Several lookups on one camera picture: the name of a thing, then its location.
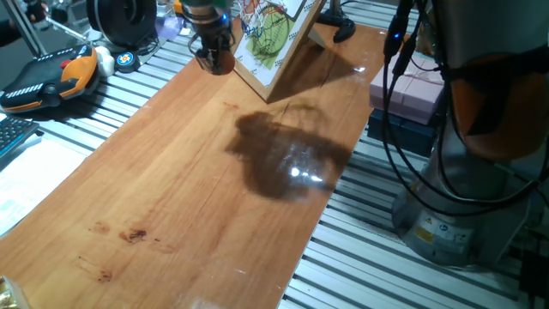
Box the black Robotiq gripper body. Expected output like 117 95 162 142
184 3 236 52

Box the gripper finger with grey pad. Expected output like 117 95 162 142
195 45 218 73

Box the small orange basketball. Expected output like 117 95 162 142
209 50 236 76

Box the purple plastic bag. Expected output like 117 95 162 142
154 15 182 42

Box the wooden framed toy backboard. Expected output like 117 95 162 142
233 0 328 104

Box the round blue white badge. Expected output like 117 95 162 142
114 51 142 74

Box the black filament spool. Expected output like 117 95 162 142
85 0 158 49

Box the small white figure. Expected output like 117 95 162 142
94 45 116 78

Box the black stand foot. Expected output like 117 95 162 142
316 0 357 44

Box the large varnished wooden board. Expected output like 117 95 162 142
0 21 387 309

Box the orange black teach pendant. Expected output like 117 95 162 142
0 44 100 113

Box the pink foam block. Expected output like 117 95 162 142
369 53 447 125

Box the dark blue box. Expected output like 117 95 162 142
367 109 438 158

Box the black computer keyboard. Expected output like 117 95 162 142
0 115 40 160

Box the white paper sheet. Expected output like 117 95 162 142
0 136 87 237

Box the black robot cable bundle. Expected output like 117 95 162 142
381 0 549 218

